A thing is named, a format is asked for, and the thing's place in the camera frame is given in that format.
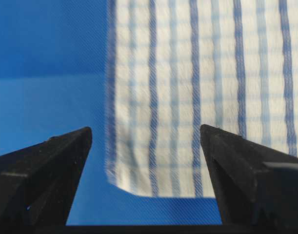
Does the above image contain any white blue-striped towel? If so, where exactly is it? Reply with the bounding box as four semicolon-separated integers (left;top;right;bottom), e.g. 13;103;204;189
105;0;298;198

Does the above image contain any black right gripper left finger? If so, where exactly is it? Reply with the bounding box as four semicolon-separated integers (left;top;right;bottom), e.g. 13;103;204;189
0;127;92;234

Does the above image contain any blue table cloth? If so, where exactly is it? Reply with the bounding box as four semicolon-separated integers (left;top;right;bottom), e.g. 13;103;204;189
0;0;221;225

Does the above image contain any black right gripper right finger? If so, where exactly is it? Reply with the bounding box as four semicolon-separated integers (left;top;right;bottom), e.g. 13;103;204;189
200;124;298;234

